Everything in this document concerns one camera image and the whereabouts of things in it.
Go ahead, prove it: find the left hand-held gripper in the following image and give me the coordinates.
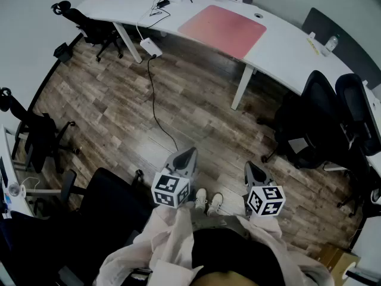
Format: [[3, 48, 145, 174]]
[[151, 147, 199, 210]]

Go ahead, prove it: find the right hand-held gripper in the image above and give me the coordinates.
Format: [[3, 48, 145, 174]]
[[243, 161, 286, 219]]

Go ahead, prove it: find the pink desk mat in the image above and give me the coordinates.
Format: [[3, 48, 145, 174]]
[[177, 4, 267, 60]]

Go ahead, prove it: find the person's left forearm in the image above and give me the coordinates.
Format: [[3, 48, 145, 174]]
[[95, 203, 196, 286]]

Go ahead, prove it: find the person's right forearm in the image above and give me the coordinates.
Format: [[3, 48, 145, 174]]
[[235, 214, 336, 286]]

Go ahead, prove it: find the person's left white shoe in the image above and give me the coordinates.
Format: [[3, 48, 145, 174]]
[[195, 188, 208, 211]]

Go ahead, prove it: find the person's white shoe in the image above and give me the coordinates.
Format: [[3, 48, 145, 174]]
[[207, 192, 224, 217], [195, 188, 208, 211]]

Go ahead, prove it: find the person's right white shoe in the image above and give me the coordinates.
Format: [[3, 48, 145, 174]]
[[207, 192, 224, 217]]

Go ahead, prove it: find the person's black top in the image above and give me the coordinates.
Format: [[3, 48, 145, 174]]
[[190, 228, 286, 286]]

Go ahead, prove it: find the black office chair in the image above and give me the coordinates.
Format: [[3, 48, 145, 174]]
[[51, 0, 124, 63], [323, 73, 381, 219], [58, 167, 155, 286], [0, 86, 81, 175], [256, 70, 348, 170]]

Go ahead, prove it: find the cardboard box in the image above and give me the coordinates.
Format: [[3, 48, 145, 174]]
[[318, 244, 361, 281]]

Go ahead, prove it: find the white power strip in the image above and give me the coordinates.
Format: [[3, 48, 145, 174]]
[[139, 38, 163, 58]]

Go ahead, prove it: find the yellow strip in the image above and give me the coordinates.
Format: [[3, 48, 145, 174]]
[[307, 38, 320, 56]]

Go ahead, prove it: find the clear water bottle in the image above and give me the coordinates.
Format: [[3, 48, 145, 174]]
[[323, 35, 340, 57]]

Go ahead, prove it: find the small black bin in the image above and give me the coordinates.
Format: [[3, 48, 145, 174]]
[[53, 42, 73, 64]]

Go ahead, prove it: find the black floor cable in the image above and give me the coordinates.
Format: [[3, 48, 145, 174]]
[[147, 54, 179, 152]]

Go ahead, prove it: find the grey desk frame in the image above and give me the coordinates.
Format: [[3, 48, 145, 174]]
[[25, 188, 64, 197]]

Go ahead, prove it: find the white cable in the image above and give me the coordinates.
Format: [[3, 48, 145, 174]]
[[136, 6, 155, 41]]

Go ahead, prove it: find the black adapter cable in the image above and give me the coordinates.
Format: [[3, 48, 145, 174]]
[[148, 0, 172, 17]]

